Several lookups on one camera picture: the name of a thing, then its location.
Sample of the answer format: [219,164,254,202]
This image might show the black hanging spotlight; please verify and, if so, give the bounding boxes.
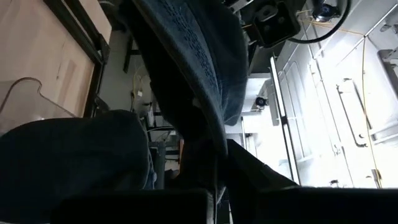
[312,0,342,23]
[254,96,269,110]

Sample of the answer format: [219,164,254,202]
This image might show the yellow hanging cable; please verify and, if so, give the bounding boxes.
[297,17,383,189]

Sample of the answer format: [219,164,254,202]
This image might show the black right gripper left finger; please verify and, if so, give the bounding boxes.
[50,187,216,224]

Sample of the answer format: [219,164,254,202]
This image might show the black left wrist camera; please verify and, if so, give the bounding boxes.
[252,1,302,49]

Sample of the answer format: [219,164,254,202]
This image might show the yellow extension cord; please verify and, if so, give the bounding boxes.
[132,64,146,98]

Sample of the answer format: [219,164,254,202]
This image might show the clear plastic bin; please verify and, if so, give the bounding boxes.
[0,77,78,134]

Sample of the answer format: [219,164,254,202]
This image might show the overhead LED light bar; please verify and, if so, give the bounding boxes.
[269,57,302,186]

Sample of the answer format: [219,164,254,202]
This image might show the black aluminium rig frame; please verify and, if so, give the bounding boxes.
[42,0,111,118]

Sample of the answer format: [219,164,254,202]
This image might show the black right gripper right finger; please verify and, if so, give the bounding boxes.
[226,138,398,224]

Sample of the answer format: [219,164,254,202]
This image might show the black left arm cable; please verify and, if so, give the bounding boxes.
[287,0,353,45]

